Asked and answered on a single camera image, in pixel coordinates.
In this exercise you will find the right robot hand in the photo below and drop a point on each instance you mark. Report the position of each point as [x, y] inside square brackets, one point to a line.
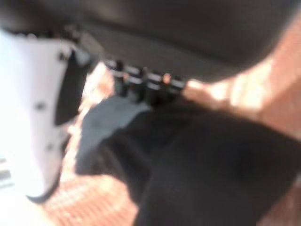
[164, 30]

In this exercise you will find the black garment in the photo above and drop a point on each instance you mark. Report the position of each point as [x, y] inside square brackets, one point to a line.
[200, 164]

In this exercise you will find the rectangular wicker laundry basket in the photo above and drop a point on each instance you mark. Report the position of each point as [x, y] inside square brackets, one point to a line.
[270, 94]

